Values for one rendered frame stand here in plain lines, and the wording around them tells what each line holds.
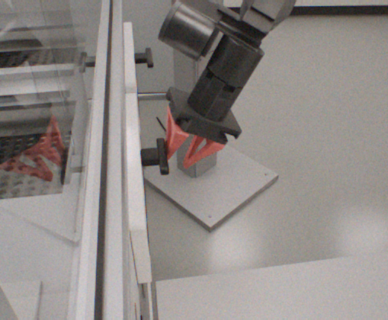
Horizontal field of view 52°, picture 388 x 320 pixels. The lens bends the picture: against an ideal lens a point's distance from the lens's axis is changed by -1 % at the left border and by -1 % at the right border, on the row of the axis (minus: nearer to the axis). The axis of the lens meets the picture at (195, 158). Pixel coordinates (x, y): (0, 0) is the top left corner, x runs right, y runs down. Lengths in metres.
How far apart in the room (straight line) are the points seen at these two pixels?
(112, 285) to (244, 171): 1.58
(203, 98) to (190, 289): 0.26
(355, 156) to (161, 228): 1.05
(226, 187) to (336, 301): 1.23
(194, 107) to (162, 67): 1.84
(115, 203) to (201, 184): 1.42
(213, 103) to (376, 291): 0.34
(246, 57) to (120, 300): 0.32
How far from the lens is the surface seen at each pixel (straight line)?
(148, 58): 0.81
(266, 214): 1.74
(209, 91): 0.52
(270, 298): 0.59
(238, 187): 1.79
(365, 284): 0.64
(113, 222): 0.36
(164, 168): 0.53
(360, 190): 1.96
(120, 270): 0.33
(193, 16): 0.51
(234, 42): 0.50
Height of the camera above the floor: 1.26
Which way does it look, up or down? 39 degrees down
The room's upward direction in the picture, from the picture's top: straight up
